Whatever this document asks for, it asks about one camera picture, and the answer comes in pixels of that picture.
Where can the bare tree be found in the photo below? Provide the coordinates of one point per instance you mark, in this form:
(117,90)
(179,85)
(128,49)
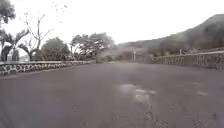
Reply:
(37,33)

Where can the low stone wall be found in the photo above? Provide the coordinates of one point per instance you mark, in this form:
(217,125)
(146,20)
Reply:
(30,66)
(196,60)

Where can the wooded hillside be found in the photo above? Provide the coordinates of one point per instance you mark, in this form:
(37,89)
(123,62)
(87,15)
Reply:
(186,38)

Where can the grey asphalt road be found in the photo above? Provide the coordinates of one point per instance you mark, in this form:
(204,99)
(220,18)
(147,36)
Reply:
(83,96)

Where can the palm tree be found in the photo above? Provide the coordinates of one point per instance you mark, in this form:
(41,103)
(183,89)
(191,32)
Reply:
(13,45)

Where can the pale pole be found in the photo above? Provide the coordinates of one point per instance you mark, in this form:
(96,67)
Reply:
(134,55)

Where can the row of trees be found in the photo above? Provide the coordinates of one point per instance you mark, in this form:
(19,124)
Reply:
(83,46)

